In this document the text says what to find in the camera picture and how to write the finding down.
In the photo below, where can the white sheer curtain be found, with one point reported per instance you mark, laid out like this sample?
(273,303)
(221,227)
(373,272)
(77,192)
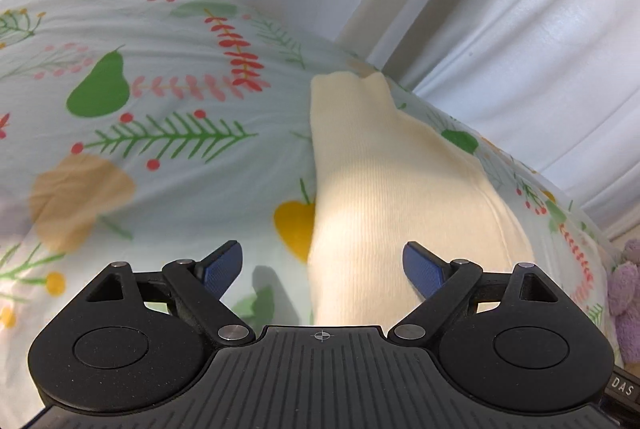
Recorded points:
(525,59)

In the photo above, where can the purple plush toy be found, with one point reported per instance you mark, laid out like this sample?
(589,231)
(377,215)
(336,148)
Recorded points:
(627,284)

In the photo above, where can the leaf and fruit printed bedsheet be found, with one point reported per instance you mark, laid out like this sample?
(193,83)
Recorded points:
(165,119)

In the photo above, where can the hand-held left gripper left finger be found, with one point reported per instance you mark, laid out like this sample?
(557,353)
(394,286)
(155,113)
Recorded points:
(222,271)

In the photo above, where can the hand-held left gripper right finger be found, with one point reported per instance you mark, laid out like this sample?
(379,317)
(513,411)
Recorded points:
(422,271)

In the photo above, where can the cream knit sweater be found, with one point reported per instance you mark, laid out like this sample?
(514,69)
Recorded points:
(400,189)

